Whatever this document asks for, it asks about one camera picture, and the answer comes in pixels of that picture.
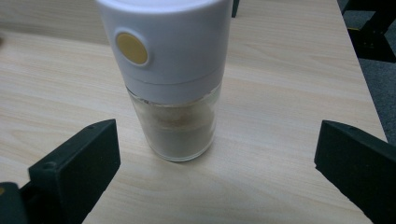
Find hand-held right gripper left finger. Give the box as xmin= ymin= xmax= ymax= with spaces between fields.
xmin=19 ymin=119 xmax=121 ymax=224

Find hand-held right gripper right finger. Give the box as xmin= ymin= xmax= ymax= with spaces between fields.
xmin=313 ymin=119 xmax=396 ymax=224

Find white-capped jar of brown powder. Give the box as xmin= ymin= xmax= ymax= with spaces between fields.
xmin=94 ymin=0 xmax=234 ymax=162

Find black chair base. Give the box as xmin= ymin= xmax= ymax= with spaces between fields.
xmin=336 ymin=0 xmax=396 ymax=63

